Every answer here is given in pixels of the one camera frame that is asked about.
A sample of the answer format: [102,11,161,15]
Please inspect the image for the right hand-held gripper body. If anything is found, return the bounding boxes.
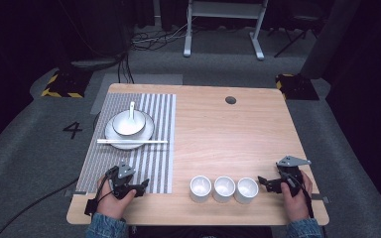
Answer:
[275,155,313,198]

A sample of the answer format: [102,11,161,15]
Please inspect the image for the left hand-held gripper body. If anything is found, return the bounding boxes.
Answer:
[104,160,143,199]

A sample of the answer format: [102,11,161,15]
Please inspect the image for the person's right hand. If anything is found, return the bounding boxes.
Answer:
[280,171,314,223]

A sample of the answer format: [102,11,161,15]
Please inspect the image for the person's left hand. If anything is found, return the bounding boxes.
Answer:
[96,177,137,220]

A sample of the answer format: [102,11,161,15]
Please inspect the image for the grey striped placemat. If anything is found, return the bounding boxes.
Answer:
[74,92,178,194]

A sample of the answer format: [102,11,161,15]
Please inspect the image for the white cup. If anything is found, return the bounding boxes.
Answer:
[212,176,236,203]
[189,175,212,203]
[233,177,260,205]

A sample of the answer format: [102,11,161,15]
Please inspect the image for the white round plate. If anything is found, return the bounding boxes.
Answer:
[104,112,156,151]

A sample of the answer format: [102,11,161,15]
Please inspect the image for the grey tape strip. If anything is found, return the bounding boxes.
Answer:
[311,193,330,203]
[63,189,89,197]

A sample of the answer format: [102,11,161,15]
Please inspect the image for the white chopstick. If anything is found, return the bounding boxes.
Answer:
[96,138,169,143]
[96,140,169,145]

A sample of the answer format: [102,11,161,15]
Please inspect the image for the white bowl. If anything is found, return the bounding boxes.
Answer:
[111,109,147,137]

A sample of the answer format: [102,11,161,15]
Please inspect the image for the white ceramic spoon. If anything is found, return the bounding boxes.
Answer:
[125,101,137,128]

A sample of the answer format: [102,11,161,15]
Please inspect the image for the person's dark pants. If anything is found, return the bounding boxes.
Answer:
[128,225,274,238]

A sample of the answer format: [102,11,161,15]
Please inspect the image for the black tripod stand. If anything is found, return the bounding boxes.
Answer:
[267,13,323,60]

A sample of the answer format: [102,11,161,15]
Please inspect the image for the grey column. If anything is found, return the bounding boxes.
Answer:
[299,0,362,80]

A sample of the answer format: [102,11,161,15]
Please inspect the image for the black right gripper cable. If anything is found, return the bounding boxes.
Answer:
[286,173,316,220]

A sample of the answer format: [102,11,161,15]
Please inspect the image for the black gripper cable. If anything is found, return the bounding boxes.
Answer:
[0,170,113,238]
[286,173,316,220]

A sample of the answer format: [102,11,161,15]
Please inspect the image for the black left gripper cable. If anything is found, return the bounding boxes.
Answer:
[0,170,113,238]

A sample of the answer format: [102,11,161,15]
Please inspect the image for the black yellow striped base plate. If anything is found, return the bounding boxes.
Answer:
[41,69,92,99]
[275,72,320,101]

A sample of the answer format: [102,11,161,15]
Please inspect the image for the bundle of floor cables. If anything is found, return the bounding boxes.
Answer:
[116,19,196,84]

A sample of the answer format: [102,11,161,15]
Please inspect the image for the white metal desk frame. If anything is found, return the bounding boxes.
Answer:
[183,0,270,61]

